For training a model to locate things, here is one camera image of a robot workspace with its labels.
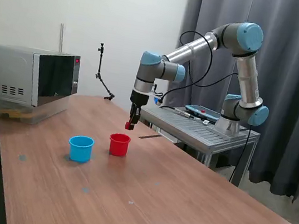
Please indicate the grey metal robot stand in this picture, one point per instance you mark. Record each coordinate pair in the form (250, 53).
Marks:
(192, 129)

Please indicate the blue plastic cup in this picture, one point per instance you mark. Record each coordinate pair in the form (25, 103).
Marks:
(79, 149)

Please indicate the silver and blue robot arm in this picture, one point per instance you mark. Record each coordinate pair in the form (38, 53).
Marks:
(190, 49)

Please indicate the white vertical pipe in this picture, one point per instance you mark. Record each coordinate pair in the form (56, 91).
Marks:
(61, 38)

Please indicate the silver microwave oven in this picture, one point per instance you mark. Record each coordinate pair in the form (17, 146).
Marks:
(9, 71)

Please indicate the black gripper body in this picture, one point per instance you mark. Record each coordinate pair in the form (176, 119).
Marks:
(139, 97)

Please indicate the red plastic cup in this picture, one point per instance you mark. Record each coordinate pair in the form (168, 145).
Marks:
(118, 144)

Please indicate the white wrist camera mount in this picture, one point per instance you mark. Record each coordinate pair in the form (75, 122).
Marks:
(157, 97)

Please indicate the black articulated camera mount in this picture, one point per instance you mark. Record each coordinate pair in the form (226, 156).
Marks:
(99, 65)

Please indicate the red cube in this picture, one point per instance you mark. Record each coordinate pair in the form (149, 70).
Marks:
(128, 126)

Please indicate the clear plastic storage box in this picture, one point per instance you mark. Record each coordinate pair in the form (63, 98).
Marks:
(30, 116)

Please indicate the white tag sticker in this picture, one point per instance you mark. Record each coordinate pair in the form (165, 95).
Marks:
(206, 122)

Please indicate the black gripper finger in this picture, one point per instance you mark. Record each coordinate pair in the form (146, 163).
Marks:
(132, 112)
(136, 118)

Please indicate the dark tape strip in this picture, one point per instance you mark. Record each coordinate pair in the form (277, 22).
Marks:
(149, 137)

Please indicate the blue teach pendant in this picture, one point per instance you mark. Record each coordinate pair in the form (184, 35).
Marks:
(201, 111)

